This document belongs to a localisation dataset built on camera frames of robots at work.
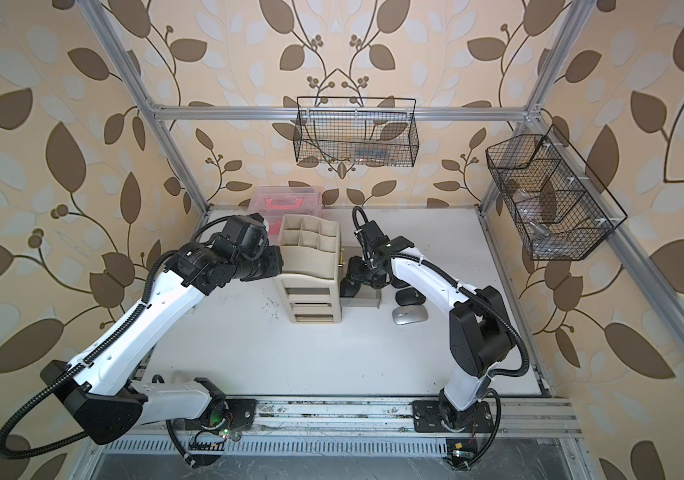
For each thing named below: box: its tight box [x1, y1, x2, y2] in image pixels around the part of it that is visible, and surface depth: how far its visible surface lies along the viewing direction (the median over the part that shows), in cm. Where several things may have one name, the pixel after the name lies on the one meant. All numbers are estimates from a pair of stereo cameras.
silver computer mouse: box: [392, 305, 429, 325], surface depth 93 cm
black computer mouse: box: [395, 287, 426, 306], surface depth 96 cm
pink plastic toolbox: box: [248, 185, 324, 245], surface depth 117 cm
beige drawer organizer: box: [273, 214, 342, 324], surface depth 79 cm
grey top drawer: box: [339, 284, 382, 309], surface depth 88 cm
